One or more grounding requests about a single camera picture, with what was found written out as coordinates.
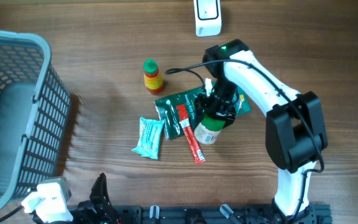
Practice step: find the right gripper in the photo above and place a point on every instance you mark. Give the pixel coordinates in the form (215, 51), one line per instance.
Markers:
(202, 104)

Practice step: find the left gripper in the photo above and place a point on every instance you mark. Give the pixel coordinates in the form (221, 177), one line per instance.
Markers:
(99, 195)

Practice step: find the green lid jar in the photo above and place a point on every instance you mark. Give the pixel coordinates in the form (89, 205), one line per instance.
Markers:
(208, 130)

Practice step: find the green 3M gloves packet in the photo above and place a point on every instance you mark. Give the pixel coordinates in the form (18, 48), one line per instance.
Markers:
(167, 112)

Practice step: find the red white stick sachet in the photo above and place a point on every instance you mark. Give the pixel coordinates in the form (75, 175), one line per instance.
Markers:
(189, 134)

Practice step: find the red yellow sauce bottle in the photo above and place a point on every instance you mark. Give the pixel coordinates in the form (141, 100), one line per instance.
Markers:
(153, 80)

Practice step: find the light green wipes packet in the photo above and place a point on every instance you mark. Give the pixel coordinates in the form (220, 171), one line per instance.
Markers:
(149, 137)

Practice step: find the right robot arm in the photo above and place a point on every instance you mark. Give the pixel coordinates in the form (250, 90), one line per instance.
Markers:
(295, 133)

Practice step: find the white barcode scanner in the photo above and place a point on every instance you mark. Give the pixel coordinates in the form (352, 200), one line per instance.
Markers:
(208, 17)

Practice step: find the grey plastic mesh basket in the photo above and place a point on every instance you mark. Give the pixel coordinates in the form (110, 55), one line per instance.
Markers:
(34, 108)

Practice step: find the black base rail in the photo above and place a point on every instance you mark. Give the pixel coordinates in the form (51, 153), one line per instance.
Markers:
(250, 214)

